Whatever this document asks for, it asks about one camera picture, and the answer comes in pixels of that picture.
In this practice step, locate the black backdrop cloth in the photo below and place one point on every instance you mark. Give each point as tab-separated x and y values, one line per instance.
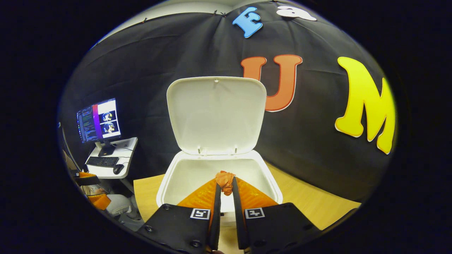
141	63

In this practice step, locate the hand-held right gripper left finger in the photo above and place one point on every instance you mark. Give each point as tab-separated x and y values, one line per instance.
214	218

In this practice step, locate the computer monitor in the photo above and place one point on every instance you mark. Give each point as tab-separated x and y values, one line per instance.
102	121

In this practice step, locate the white side table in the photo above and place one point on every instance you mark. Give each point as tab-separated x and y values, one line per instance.
129	158

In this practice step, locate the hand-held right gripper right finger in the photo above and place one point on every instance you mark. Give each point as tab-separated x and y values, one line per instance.
238	218

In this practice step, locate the orange paper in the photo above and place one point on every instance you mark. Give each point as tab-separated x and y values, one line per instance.
225	181

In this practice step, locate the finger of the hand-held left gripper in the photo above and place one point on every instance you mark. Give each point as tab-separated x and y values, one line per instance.
86	180
100	201

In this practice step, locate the wooden desktop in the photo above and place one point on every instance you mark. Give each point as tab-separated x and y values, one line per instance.
310	201

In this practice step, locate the black keyboard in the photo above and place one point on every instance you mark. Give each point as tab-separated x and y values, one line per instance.
102	161

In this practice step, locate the black computer mouse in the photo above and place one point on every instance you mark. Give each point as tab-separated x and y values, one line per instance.
118	169

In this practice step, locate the white desktop garbage bin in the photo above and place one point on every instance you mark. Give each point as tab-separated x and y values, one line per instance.
215	116

